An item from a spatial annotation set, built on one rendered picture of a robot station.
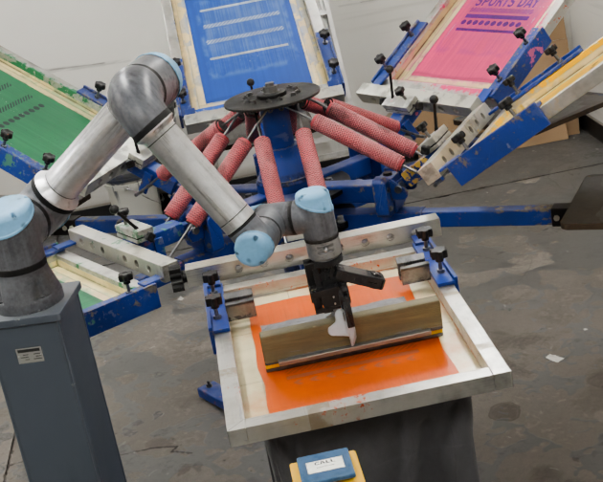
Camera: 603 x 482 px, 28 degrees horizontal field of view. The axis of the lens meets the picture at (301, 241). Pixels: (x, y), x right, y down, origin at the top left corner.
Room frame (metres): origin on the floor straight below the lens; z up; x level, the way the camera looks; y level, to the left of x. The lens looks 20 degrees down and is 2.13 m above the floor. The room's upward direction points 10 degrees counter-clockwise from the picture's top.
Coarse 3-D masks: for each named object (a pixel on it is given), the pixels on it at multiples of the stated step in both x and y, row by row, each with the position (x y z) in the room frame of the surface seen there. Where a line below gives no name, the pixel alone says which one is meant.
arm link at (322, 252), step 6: (336, 240) 2.41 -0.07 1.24; (306, 246) 2.42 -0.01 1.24; (312, 246) 2.40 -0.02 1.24; (318, 246) 2.40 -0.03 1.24; (324, 246) 2.40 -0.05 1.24; (330, 246) 2.40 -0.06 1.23; (336, 246) 2.41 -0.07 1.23; (312, 252) 2.41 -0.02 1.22; (318, 252) 2.40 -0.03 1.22; (324, 252) 2.40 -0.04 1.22; (330, 252) 2.40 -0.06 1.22; (336, 252) 2.40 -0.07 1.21; (312, 258) 2.41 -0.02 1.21; (318, 258) 2.40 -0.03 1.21; (324, 258) 2.40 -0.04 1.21; (330, 258) 2.40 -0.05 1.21
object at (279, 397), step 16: (272, 304) 2.81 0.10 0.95; (288, 304) 2.79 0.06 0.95; (304, 304) 2.78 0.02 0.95; (256, 320) 2.73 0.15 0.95; (272, 320) 2.71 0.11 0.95; (256, 336) 2.64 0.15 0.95; (256, 352) 2.55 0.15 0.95; (288, 368) 2.43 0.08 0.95; (272, 384) 2.37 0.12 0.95; (304, 384) 2.34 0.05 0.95; (320, 384) 2.32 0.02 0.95; (336, 384) 2.31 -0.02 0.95; (352, 384) 2.30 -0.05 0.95; (272, 400) 2.29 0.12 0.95; (288, 400) 2.28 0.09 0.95; (304, 400) 2.27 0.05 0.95; (320, 400) 2.25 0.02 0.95
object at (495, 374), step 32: (384, 256) 2.91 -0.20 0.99; (224, 288) 2.89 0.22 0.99; (256, 288) 2.88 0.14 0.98; (288, 288) 2.88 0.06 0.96; (448, 288) 2.63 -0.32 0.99; (224, 352) 2.50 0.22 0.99; (480, 352) 2.26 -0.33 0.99; (224, 384) 2.33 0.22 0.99; (416, 384) 2.17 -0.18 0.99; (448, 384) 2.15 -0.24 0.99; (480, 384) 2.15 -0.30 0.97; (512, 384) 2.16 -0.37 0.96; (288, 416) 2.14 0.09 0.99; (320, 416) 2.13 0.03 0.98; (352, 416) 2.14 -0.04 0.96
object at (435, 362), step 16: (352, 288) 2.82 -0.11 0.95; (368, 288) 2.80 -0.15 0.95; (384, 288) 2.79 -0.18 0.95; (400, 288) 2.77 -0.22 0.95; (352, 304) 2.72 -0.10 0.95; (432, 352) 2.38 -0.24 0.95; (384, 368) 2.34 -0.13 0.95; (400, 368) 2.33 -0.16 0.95; (416, 368) 2.32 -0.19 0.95; (432, 368) 2.30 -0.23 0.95; (448, 368) 2.29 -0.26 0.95; (368, 384) 2.28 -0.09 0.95; (384, 384) 2.27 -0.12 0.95; (400, 384) 2.26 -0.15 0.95
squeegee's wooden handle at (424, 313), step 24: (360, 312) 2.44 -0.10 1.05; (384, 312) 2.43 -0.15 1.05; (408, 312) 2.43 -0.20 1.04; (432, 312) 2.43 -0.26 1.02; (264, 336) 2.41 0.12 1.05; (288, 336) 2.41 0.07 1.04; (312, 336) 2.42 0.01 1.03; (336, 336) 2.42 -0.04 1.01; (360, 336) 2.43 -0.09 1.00; (384, 336) 2.43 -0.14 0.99; (264, 360) 2.41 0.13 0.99
